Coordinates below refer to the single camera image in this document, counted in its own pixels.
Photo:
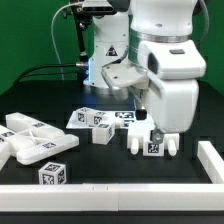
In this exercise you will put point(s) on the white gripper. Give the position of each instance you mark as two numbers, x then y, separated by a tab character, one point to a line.
171	104

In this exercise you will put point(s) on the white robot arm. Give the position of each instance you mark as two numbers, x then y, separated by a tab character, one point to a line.
142	47

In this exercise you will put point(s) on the white base tag sheet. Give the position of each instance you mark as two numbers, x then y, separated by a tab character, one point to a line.
122	119

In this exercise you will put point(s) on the small white tagged cube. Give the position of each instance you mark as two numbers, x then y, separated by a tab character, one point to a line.
52	174

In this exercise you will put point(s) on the white right fence rail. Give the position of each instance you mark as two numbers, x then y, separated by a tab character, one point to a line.
211	161

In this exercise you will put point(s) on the white fence rail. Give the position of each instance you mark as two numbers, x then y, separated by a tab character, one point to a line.
211	161
112	197

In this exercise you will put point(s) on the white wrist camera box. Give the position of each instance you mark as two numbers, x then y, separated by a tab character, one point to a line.
122	76

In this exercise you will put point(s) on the white front fence rail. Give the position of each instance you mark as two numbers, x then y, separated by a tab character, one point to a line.
112	197

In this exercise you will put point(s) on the white chair back frame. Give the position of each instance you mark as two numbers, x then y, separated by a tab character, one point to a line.
30	140

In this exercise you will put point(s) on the black camera stand pole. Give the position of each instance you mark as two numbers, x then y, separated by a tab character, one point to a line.
82	21

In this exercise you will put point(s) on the overhead camera on stand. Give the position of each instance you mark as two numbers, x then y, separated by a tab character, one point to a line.
93	7

